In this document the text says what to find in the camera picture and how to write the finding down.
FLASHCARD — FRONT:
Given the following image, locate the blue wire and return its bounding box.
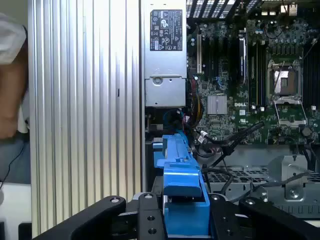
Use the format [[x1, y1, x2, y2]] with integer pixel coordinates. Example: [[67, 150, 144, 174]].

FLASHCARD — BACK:
[[163, 109, 181, 131]]

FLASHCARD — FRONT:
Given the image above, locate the metal disk bay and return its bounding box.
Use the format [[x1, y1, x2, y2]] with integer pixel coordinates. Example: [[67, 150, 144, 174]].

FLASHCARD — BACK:
[[203, 149, 320, 219]]

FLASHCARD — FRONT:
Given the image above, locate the silver power supply unit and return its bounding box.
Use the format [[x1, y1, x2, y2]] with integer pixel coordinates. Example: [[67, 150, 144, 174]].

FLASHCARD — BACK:
[[143, 0, 188, 108]]

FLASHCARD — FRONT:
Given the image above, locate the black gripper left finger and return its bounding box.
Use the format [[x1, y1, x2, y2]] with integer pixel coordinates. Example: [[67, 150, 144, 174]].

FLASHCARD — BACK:
[[32, 192, 166, 240]]

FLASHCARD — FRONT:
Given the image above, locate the blue disk carrier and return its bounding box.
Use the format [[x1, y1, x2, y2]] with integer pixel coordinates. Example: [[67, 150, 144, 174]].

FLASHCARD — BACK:
[[152, 133, 213, 238]]

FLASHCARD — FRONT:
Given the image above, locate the white expansion slot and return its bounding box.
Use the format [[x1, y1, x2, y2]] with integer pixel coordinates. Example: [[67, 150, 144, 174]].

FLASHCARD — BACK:
[[196, 33, 203, 75]]

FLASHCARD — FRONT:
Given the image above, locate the CPU socket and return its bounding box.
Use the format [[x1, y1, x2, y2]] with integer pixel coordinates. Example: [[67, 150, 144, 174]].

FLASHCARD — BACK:
[[266, 59, 304, 99]]

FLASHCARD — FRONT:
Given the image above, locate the person's trunk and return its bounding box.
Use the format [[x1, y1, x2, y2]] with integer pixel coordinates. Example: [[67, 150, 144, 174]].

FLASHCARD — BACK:
[[0, 12, 32, 186]]

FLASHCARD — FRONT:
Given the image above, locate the coloured power wire bundle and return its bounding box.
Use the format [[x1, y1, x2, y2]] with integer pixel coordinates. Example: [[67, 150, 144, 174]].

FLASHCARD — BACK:
[[187, 74, 205, 127]]

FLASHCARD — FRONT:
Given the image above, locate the green motherboard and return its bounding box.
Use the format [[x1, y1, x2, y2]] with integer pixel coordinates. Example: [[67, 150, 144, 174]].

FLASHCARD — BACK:
[[186, 19, 320, 146]]

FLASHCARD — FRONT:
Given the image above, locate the metal socket cover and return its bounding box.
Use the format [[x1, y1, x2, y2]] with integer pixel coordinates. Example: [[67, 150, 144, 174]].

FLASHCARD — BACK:
[[273, 96, 308, 127]]

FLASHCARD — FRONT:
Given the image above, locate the black disk wire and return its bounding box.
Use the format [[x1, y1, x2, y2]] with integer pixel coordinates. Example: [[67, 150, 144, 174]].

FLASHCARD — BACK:
[[219, 121, 266, 157]]

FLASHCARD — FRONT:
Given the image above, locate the open grey PC case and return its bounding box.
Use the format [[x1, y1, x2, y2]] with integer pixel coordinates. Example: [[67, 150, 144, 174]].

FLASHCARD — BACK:
[[139, 0, 320, 221]]

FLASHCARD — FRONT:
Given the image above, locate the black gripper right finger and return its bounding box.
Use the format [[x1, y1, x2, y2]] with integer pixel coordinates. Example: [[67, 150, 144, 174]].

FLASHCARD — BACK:
[[210, 193, 320, 240]]

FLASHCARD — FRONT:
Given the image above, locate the silver chipset heat sink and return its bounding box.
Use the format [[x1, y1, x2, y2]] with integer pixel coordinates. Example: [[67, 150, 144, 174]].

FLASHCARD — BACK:
[[207, 95, 228, 116]]

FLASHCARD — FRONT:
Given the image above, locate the thin metal locking lever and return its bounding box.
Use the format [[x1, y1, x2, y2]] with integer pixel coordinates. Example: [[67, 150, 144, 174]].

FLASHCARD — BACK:
[[300, 39, 320, 60]]

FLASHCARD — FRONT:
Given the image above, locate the dark thin wire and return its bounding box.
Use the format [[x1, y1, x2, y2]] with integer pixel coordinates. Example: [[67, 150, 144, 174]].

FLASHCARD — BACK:
[[249, 171, 320, 198]]

